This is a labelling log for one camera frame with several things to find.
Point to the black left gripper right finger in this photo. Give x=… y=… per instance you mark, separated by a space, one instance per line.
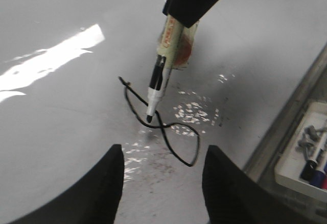
x=232 y=197

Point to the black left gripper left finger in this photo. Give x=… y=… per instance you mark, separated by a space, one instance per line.
x=92 y=199

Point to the white black whiteboard marker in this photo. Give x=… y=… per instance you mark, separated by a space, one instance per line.
x=158 y=83

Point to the clear adhesive tape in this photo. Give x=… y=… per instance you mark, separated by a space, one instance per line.
x=176 y=43

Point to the red round magnet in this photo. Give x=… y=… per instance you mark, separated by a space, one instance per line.
x=183 y=51

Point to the white whiteboard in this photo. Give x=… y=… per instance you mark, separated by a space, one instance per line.
x=62 y=102

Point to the white marker tray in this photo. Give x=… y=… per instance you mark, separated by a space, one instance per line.
x=290 y=165

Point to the blue capped marker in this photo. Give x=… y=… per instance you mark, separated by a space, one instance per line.
x=319 y=174

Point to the red capped marker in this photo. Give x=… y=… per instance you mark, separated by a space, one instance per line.
x=324 y=183

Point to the grey screws pile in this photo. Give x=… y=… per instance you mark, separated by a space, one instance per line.
x=310 y=142

